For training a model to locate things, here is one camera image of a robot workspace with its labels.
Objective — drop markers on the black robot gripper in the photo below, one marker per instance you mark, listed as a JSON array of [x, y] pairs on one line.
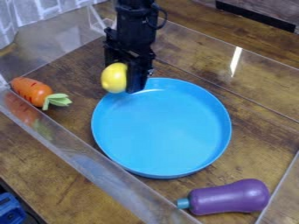
[[138, 19]]

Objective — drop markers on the orange toy carrot green leaves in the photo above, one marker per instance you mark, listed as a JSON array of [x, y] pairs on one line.
[[37, 93]]

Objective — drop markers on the clear acrylic barrier wall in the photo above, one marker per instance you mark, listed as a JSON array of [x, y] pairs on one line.
[[241, 60]]

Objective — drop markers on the dark wooden furniture edge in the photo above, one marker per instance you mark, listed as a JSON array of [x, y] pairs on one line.
[[277, 23]]

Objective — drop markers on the white lattice curtain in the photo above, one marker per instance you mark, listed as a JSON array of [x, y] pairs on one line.
[[22, 12]]

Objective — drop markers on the yellow toy lemon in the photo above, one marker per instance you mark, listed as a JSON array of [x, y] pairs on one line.
[[113, 78]]

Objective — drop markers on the purple toy eggplant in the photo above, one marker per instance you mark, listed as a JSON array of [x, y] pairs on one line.
[[243, 196]]

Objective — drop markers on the blue round plastic tray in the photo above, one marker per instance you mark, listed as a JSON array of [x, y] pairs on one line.
[[164, 132]]

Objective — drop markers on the blue plastic object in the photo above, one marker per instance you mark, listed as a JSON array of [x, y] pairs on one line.
[[12, 213]]

